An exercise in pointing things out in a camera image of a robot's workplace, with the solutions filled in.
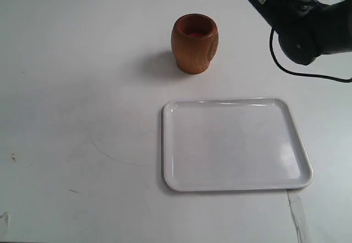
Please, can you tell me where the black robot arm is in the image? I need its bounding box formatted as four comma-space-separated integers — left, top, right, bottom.
248, 0, 351, 65

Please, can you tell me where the wooden mortar cup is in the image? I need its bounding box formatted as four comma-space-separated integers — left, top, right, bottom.
170, 14, 219, 74

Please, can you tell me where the white rectangular plastic tray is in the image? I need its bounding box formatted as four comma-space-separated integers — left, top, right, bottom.
162, 98, 314, 192

